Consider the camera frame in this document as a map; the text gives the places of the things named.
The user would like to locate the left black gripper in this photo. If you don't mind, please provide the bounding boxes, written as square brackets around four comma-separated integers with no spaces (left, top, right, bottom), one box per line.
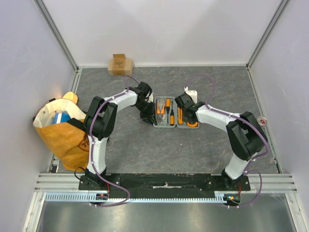
[135,101,157,127]

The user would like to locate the orange tape measure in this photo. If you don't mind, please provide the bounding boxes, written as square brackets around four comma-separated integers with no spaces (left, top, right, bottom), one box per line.
[186,122,198,128]

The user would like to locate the orange utility knife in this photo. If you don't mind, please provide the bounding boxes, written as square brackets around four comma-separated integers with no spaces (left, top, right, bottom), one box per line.
[178,107,183,125]

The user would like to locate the orange pliers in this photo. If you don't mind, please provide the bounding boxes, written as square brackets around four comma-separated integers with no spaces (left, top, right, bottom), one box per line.
[156,98,167,124]

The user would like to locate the orange black screwdriver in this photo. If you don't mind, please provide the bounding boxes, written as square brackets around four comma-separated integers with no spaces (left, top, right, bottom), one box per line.
[166,99,171,114]
[169,101,175,126]

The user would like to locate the grey plastic tool case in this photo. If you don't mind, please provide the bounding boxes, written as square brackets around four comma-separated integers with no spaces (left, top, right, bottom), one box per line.
[153,96,199,129]

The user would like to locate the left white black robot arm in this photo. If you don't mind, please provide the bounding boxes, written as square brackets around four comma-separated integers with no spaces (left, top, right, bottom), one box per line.
[84,82,155,190]

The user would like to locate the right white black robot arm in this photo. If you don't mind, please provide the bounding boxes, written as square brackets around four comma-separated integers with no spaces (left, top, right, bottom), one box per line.
[175,93,269,190]

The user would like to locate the small cardboard box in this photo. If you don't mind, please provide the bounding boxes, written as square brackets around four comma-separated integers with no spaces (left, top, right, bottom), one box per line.
[108,54,134,76]

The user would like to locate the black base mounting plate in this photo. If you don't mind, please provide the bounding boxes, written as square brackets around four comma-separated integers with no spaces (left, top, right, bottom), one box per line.
[78,173,251,193]

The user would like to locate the tan wooden object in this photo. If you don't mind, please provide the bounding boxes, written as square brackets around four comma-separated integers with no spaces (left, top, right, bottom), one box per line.
[62,91,78,104]

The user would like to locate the brown paper tote bag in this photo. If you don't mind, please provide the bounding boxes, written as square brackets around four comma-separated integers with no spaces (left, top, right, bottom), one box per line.
[33,98,89,171]

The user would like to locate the blue box in bag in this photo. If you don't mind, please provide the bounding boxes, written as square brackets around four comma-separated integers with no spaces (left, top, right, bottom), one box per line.
[52,112,71,124]

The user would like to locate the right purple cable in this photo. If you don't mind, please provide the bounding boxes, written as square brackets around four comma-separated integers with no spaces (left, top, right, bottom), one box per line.
[184,74,270,208]

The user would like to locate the purple cable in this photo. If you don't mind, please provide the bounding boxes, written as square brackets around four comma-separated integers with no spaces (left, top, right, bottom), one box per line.
[86,74,140,208]
[184,74,270,208]

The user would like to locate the white slotted cable duct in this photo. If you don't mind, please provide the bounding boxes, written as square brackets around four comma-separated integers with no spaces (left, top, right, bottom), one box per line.
[45,192,226,203]

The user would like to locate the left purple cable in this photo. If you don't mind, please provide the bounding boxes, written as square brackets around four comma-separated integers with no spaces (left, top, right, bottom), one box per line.
[86,74,140,208]

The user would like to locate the aluminium frame rail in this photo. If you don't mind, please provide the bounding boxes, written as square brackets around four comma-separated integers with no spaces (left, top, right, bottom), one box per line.
[35,173,297,193]

